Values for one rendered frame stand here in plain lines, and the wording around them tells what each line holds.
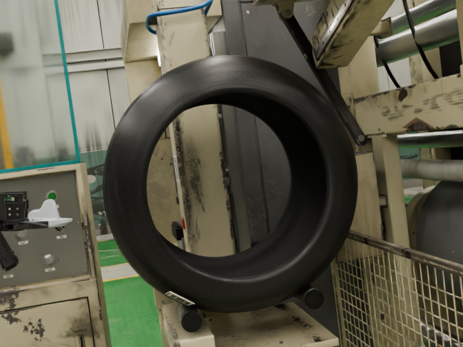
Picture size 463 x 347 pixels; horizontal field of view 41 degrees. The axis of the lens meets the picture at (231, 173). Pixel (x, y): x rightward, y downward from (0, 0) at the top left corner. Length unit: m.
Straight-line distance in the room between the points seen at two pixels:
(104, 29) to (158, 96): 9.50
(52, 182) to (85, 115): 8.56
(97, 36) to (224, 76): 9.49
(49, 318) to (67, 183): 0.43
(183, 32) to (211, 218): 0.52
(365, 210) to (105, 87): 9.10
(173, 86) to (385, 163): 0.73
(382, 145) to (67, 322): 1.12
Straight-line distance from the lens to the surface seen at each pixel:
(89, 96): 10.64
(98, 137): 10.60
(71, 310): 2.08
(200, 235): 1.72
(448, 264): 1.23
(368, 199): 1.77
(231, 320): 1.69
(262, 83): 1.34
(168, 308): 1.66
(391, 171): 1.81
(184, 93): 1.31
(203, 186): 1.71
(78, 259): 2.10
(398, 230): 1.83
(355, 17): 1.50
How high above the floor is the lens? 1.28
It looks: 3 degrees down
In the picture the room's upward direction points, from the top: 7 degrees counter-clockwise
